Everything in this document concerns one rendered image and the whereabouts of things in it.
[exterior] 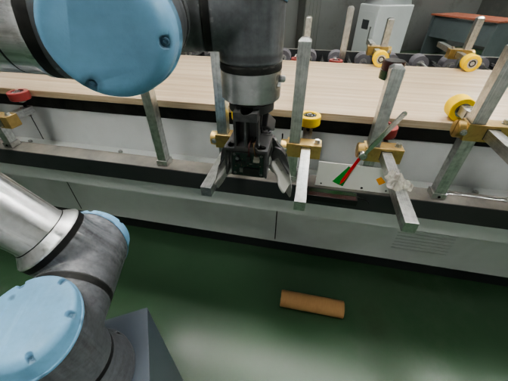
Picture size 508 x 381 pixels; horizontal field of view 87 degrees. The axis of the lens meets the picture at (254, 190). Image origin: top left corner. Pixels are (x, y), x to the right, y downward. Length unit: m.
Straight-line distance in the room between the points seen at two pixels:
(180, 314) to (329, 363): 0.71
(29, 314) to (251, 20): 0.54
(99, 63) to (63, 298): 0.42
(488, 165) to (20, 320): 1.43
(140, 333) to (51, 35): 0.68
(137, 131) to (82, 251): 0.85
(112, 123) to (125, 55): 1.23
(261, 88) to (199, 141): 0.90
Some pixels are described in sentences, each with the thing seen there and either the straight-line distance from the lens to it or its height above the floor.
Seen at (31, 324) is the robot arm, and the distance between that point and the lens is 0.57.
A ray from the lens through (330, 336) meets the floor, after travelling 1.44.
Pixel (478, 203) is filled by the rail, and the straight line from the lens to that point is 1.16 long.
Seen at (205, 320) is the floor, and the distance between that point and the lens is 1.44.
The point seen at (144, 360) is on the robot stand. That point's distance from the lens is 0.77.
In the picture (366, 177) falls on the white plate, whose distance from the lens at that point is 0.98.
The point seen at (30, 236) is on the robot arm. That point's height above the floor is 0.91.
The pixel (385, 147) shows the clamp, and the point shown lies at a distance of 0.94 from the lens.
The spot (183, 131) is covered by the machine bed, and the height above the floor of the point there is 0.74.
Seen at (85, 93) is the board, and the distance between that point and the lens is 1.42.
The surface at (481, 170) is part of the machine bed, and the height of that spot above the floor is 0.70.
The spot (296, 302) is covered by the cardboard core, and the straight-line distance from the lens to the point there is 1.40.
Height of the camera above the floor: 1.29
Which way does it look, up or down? 39 degrees down
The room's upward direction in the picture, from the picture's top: straight up
